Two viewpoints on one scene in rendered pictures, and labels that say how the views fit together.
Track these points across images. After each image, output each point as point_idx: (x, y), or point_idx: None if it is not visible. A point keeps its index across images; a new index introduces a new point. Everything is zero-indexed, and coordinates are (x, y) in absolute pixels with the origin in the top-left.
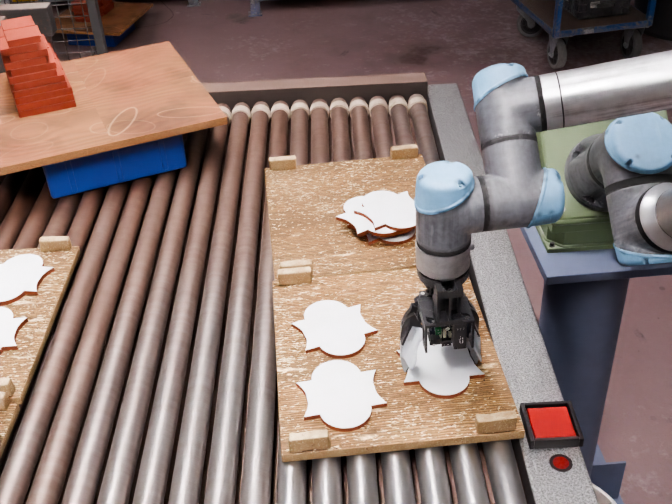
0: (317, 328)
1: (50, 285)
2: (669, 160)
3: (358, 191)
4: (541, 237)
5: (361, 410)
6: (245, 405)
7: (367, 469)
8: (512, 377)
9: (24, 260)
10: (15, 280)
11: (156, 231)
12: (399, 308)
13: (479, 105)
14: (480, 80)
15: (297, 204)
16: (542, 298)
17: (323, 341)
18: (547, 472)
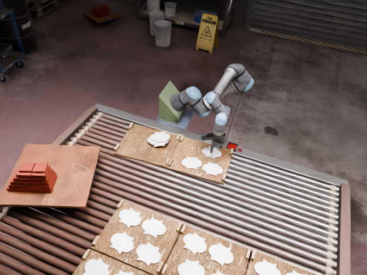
0: (190, 165)
1: (138, 210)
2: (200, 93)
3: (140, 140)
4: (172, 123)
5: (219, 167)
6: None
7: (230, 173)
8: None
9: (123, 213)
10: (132, 216)
11: (123, 184)
12: (190, 151)
13: (212, 102)
14: (211, 97)
15: (137, 152)
16: None
17: (195, 166)
18: (241, 152)
